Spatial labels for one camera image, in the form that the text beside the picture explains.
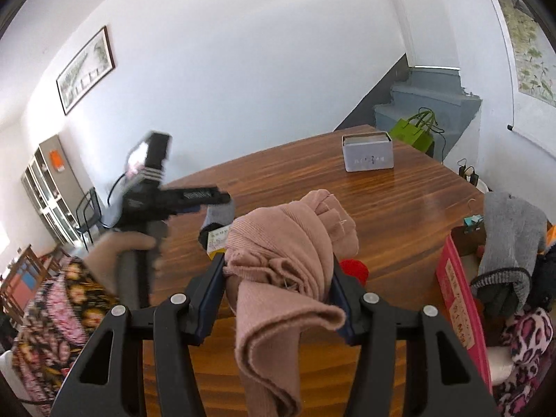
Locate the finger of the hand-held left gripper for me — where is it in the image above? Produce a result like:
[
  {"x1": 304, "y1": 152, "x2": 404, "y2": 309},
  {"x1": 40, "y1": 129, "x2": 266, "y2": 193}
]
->
[{"x1": 162, "y1": 185, "x2": 232, "y2": 217}]

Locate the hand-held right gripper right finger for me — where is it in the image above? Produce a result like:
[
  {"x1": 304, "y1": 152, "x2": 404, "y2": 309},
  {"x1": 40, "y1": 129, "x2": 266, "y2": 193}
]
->
[{"x1": 329, "y1": 255, "x2": 501, "y2": 417}]

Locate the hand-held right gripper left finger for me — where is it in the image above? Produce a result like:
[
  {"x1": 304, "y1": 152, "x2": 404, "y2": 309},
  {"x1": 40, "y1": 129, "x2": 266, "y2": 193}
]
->
[{"x1": 51, "y1": 253, "x2": 227, "y2": 417}]

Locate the pink knit cloth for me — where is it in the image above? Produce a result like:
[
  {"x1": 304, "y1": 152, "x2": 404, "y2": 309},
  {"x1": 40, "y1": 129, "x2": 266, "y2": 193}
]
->
[{"x1": 222, "y1": 189, "x2": 360, "y2": 417}]

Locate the person's floral-sleeved left forearm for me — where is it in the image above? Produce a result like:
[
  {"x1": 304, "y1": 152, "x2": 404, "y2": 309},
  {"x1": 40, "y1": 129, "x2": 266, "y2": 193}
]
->
[{"x1": 11, "y1": 255, "x2": 124, "y2": 404}]

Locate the person's left hand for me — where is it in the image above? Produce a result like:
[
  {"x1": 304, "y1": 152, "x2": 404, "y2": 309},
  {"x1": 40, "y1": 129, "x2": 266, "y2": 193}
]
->
[{"x1": 82, "y1": 230, "x2": 165, "y2": 298}]

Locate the grey sock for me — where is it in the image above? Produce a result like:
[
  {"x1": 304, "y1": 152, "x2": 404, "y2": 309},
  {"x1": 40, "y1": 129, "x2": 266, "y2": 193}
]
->
[{"x1": 198, "y1": 202, "x2": 238, "y2": 248}]

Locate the small yellow white box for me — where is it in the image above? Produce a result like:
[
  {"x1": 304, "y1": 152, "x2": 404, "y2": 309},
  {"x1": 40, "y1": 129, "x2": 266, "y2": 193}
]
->
[{"x1": 207, "y1": 225, "x2": 232, "y2": 258}]

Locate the black metal chair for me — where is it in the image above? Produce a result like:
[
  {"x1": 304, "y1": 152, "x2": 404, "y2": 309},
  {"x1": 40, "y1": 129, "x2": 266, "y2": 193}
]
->
[{"x1": 75, "y1": 187, "x2": 107, "y2": 253}]

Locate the red round object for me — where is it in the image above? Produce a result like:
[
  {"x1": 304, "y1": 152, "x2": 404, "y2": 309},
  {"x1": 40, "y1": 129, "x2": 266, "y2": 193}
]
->
[{"x1": 339, "y1": 258, "x2": 370, "y2": 288}]

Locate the grey glass-door cabinet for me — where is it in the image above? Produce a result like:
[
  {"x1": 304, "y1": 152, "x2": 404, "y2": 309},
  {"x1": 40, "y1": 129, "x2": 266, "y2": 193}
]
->
[{"x1": 21, "y1": 134, "x2": 101, "y2": 248}]

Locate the wooden desk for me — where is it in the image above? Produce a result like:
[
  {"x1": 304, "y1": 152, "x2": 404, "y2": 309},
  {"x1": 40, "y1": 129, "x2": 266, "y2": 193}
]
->
[{"x1": 141, "y1": 125, "x2": 488, "y2": 417}]

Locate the pink cardboard box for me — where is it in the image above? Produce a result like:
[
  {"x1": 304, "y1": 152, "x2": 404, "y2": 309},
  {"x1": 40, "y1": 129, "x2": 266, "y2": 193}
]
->
[{"x1": 435, "y1": 235, "x2": 494, "y2": 397}]

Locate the framed landscape painting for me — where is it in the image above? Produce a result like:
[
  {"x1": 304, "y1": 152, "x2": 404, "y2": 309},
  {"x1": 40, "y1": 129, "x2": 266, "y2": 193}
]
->
[{"x1": 56, "y1": 25, "x2": 116, "y2": 116}]

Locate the wooden chair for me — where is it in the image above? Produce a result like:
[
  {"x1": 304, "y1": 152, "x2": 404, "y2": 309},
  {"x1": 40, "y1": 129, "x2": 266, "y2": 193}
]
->
[{"x1": 0, "y1": 243, "x2": 59, "y2": 328}]

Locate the white tin box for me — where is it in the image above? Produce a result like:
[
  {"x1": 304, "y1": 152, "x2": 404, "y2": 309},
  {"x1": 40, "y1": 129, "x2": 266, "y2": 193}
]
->
[{"x1": 341, "y1": 131, "x2": 395, "y2": 174}]

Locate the pink leopard print cloth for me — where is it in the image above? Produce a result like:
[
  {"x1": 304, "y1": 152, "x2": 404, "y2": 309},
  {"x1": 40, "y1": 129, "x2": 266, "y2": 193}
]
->
[{"x1": 494, "y1": 308, "x2": 555, "y2": 417}]

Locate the grey knit garment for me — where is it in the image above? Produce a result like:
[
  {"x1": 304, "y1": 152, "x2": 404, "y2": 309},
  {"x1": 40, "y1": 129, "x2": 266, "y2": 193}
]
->
[{"x1": 470, "y1": 191, "x2": 549, "y2": 319}]

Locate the black cloth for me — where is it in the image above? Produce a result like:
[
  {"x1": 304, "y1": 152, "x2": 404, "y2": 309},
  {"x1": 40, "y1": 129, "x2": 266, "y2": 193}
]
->
[{"x1": 526, "y1": 250, "x2": 556, "y2": 313}]

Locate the green paper bag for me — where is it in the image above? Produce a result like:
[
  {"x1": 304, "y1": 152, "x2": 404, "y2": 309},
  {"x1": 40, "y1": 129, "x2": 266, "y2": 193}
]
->
[{"x1": 388, "y1": 108, "x2": 436, "y2": 154}]

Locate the grey staircase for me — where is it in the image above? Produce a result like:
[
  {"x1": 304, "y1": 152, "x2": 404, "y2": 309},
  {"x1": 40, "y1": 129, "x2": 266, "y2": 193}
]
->
[{"x1": 373, "y1": 66, "x2": 484, "y2": 163}]

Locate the floral wall scroll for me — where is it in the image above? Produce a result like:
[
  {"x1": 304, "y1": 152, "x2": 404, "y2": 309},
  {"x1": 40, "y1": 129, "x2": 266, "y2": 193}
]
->
[{"x1": 478, "y1": 0, "x2": 556, "y2": 107}]

